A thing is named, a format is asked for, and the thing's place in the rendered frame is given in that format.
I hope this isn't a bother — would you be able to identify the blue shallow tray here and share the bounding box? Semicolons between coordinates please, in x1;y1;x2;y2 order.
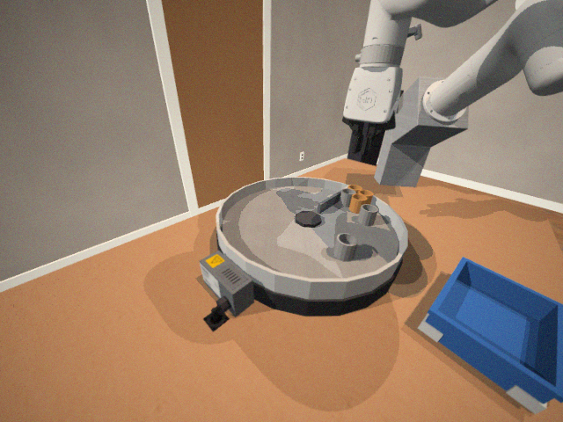
418;257;563;414

